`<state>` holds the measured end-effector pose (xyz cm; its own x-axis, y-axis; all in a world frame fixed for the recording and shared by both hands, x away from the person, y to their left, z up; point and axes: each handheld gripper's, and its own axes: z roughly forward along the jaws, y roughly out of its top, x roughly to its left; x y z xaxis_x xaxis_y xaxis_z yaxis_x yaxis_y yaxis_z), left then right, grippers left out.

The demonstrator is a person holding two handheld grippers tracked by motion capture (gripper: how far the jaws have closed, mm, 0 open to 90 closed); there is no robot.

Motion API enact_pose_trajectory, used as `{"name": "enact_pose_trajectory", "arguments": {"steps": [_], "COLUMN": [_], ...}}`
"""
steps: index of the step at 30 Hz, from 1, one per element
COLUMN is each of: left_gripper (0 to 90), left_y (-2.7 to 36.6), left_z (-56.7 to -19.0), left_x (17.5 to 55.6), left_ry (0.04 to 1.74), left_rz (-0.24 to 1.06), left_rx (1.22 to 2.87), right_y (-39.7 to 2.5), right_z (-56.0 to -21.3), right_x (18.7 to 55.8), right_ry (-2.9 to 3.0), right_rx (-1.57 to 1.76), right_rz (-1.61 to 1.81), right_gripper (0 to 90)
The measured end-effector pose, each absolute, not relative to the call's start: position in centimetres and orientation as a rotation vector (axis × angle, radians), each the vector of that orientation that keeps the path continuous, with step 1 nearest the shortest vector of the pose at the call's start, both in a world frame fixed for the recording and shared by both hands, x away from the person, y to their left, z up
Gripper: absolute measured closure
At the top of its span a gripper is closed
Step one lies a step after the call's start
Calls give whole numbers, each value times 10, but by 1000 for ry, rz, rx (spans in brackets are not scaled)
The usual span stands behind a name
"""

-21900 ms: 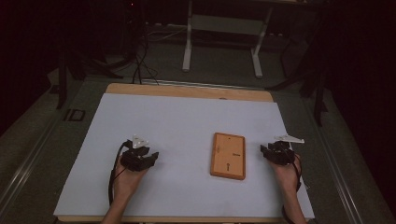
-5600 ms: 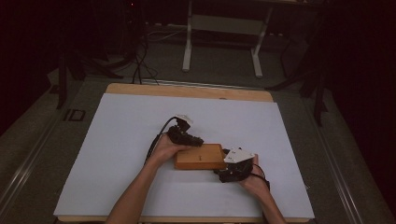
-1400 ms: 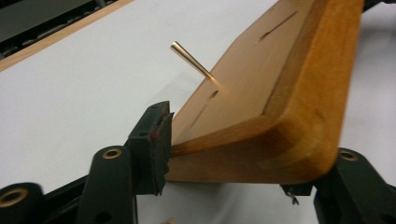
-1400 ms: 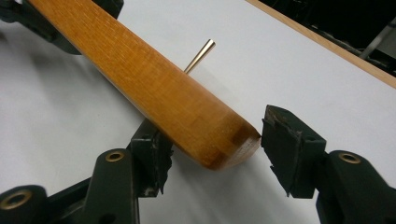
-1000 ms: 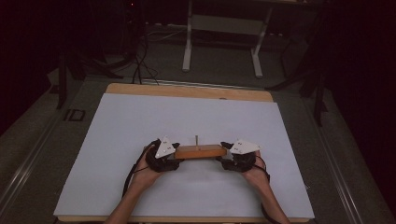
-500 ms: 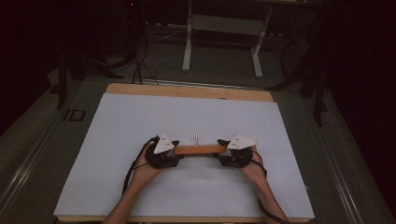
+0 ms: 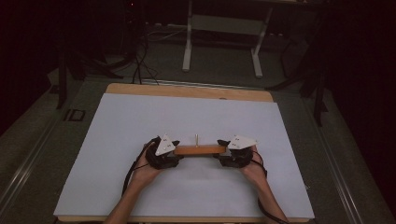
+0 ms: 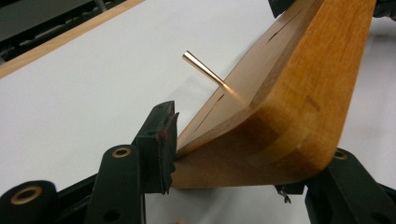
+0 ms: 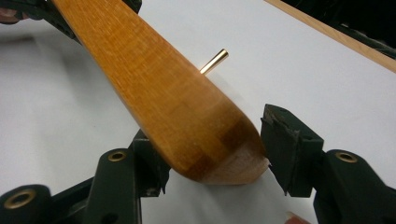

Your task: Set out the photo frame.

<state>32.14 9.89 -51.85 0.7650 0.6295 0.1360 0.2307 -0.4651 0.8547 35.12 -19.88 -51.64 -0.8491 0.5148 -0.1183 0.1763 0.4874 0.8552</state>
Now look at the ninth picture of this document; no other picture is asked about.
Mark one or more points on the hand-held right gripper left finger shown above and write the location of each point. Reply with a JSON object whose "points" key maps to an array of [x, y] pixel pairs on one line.
{"points": [[149, 168]]}

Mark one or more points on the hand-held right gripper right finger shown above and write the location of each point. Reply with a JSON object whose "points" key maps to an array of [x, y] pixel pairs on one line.
{"points": [[289, 155]]}

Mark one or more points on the wooden table edge strip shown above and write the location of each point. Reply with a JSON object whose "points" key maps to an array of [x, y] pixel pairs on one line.
{"points": [[336, 34]]}

